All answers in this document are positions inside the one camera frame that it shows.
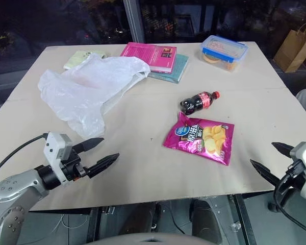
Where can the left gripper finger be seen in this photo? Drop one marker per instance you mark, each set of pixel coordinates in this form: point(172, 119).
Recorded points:
point(89, 144)
point(104, 162)

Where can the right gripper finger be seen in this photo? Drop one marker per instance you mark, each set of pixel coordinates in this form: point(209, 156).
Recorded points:
point(264, 172)
point(283, 148)

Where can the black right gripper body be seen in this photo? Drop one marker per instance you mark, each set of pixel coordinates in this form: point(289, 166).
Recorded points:
point(292, 197)

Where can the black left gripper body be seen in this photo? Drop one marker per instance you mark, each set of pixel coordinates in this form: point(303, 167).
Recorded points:
point(72, 166)

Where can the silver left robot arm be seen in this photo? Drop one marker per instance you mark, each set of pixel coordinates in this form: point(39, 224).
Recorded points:
point(14, 190)

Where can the white translucent plastic bag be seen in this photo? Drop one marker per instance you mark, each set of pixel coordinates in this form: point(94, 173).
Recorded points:
point(89, 89)

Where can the pink potato chips bag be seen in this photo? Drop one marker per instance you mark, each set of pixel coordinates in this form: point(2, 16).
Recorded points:
point(201, 139)

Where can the pale green paper packet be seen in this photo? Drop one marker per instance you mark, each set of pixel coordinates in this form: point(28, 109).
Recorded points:
point(77, 59)

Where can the grey rounded robot torso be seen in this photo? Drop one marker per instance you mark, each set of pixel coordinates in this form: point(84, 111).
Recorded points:
point(158, 238)

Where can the small cola bottle red cap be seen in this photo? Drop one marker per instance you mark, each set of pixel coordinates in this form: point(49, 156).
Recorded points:
point(197, 101)

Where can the brown paper shopping bag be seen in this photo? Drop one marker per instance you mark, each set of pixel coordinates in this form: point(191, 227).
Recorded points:
point(294, 49)

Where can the pink paperback book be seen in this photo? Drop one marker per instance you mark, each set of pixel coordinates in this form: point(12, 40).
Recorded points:
point(153, 56)

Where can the clear food box blue lid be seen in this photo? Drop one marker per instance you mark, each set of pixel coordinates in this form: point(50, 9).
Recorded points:
point(223, 52)

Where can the teal notebook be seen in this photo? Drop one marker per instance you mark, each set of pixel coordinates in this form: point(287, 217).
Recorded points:
point(177, 67)

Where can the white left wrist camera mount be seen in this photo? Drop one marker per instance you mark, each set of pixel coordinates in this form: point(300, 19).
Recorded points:
point(56, 148)

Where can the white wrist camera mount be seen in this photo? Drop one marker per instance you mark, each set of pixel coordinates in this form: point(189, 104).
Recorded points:
point(56, 148)
point(304, 166)

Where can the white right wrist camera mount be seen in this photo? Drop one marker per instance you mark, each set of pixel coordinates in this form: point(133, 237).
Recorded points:
point(304, 166)

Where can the black table frame leg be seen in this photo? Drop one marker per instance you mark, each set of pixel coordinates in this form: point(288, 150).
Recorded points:
point(241, 219)
point(93, 225)

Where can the grey window frame post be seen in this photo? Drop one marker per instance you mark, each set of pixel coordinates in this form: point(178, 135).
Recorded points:
point(134, 20)

